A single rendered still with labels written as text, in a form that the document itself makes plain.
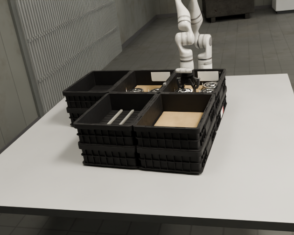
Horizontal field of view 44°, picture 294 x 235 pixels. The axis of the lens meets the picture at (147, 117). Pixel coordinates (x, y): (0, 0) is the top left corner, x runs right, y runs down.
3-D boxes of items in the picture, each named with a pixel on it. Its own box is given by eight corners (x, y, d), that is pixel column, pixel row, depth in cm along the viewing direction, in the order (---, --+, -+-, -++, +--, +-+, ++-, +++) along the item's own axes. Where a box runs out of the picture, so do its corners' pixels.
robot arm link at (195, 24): (188, 10, 226) (202, 9, 221) (198, 41, 246) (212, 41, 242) (184, 20, 222) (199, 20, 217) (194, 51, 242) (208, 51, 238)
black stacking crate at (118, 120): (110, 112, 209) (107, 93, 204) (160, 113, 199) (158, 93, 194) (77, 146, 176) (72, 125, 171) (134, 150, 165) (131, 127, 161)
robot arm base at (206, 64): (199, 81, 255) (198, 57, 248) (213, 80, 253) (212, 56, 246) (199, 85, 246) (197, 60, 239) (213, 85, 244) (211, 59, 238)
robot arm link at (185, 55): (176, 62, 200) (192, 61, 199) (173, 34, 194) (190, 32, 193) (177, 58, 206) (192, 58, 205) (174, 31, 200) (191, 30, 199)
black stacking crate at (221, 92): (179, 87, 233) (178, 70, 228) (227, 87, 223) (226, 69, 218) (161, 113, 199) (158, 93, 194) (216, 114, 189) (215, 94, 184)
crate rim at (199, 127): (158, 97, 195) (158, 93, 194) (215, 97, 185) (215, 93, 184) (132, 131, 161) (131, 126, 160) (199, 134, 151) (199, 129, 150)
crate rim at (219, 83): (178, 72, 229) (177, 69, 228) (227, 72, 219) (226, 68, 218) (158, 97, 195) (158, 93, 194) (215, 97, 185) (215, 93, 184)
